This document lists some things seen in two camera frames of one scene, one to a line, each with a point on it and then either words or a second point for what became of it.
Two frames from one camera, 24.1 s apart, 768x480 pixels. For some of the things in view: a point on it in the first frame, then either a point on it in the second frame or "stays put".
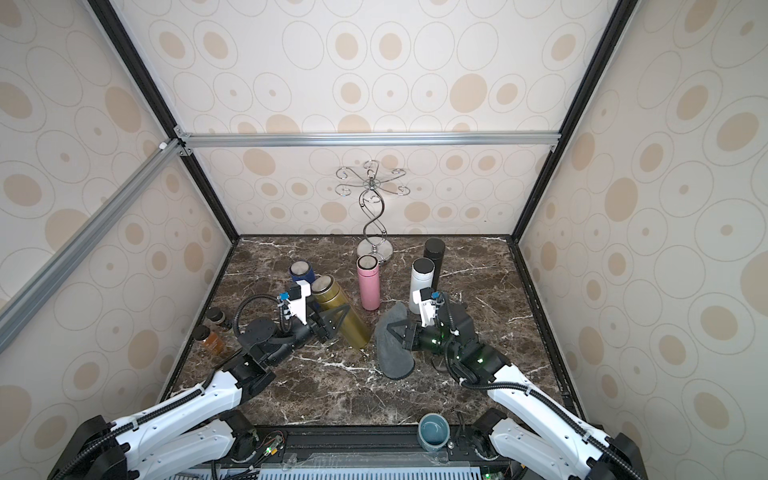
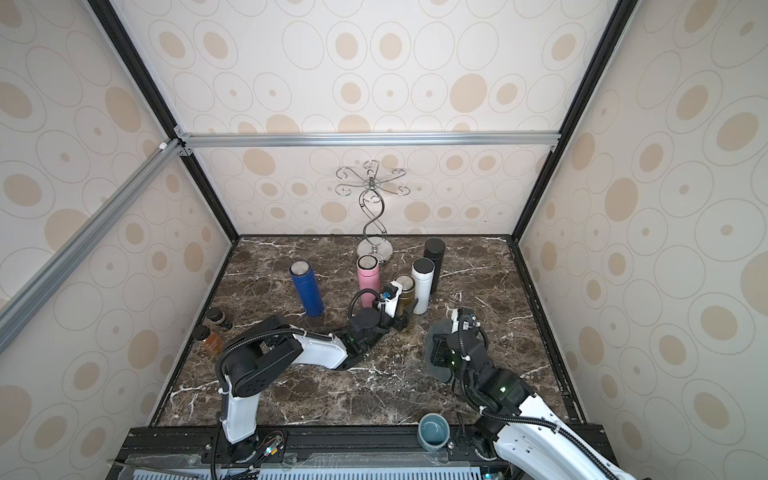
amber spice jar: (211, 340) stays put
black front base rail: (360, 452) stays put
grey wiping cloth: (397, 361) to (434, 327)
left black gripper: (329, 330) to (402, 321)
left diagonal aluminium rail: (40, 286) stays put
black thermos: (434, 248) stays put
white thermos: (422, 276) stays put
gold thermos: (329, 296) to (407, 294)
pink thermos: (369, 276) stays put
